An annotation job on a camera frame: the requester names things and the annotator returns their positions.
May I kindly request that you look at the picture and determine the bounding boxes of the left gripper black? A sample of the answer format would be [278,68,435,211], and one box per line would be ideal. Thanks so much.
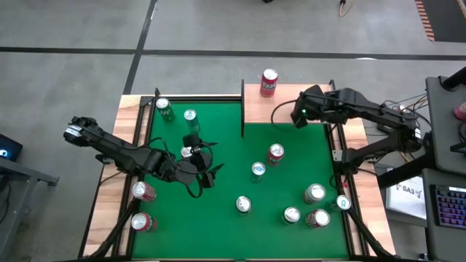
[159,133,226,188]

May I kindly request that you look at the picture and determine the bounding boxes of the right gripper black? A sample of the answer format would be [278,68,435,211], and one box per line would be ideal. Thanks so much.
[290,84,331,129]

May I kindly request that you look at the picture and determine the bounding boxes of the slim blue silver energy can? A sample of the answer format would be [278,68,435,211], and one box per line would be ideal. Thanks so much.
[250,161,267,184]
[183,108,201,134]
[329,194,352,214]

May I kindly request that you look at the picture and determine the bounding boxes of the red Fanta can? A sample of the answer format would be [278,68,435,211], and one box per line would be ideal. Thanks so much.
[259,68,279,98]
[266,143,285,167]

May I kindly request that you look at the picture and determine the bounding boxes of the green Sprite can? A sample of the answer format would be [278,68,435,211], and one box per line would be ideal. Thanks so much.
[235,195,253,215]
[282,206,301,226]
[155,97,176,123]

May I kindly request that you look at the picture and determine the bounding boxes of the red and white soda can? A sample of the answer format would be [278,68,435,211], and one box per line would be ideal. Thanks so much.
[131,180,158,203]

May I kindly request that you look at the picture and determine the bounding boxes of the green table mat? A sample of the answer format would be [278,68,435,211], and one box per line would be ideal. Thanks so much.
[131,100,350,260]

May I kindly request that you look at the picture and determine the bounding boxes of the pink and white soda can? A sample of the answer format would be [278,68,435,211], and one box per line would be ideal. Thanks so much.
[302,183,327,205]

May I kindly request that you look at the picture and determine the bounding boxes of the red soda can green accent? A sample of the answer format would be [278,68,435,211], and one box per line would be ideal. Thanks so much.
[130,212,158,233]

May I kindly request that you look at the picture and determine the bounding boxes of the red white-patterned soda can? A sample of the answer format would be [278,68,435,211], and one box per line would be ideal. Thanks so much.
[304,208,331,229]

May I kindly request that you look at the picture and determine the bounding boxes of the white SA3 labelled box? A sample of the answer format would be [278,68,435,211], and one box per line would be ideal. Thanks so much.
[384,175,427,221]

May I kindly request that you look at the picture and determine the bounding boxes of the grey desk with red item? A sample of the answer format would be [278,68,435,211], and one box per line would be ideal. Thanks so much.
[424,75,466,176]

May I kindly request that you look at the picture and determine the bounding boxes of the black monitor stand pole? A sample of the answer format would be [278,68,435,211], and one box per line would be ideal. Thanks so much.
[441,66,466,91]

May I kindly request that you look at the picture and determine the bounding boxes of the small red desk item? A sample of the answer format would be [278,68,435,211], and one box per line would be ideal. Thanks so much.
[453,101,466,122]

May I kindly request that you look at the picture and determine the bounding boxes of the black floor mat striped edge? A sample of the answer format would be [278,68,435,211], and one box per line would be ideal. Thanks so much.
[414,0,466,43]

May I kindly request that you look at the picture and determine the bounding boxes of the backlit keyboard coloured keys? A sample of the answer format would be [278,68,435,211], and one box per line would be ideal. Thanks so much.
[430,184,466,230]

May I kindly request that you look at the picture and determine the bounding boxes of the grey desk with backlit keyboard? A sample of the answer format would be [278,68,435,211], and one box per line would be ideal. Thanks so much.
[421,167,466,262]

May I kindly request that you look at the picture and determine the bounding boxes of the grey side table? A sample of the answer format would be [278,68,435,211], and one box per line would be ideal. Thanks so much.
[0,156,60,258]

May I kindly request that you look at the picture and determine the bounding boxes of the dark device blue light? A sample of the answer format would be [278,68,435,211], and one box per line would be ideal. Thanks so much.
[0,133,24,163]

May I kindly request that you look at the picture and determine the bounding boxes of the wooden shelf black metal frame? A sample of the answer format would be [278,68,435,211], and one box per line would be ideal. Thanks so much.
[240,79,341,139]

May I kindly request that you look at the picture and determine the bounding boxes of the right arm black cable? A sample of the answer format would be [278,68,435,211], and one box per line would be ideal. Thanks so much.
[270,90,331,128]

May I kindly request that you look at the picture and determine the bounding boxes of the tangled floor cable bundle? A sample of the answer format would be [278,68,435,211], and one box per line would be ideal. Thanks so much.
[358,92,430,164]

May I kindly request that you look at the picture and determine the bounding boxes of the yellow floor cable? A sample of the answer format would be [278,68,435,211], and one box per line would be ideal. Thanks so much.
[338,0,357,17]

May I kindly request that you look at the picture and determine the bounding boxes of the black metal rig frame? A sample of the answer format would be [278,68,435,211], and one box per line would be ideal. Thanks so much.
[78,86,397,262]

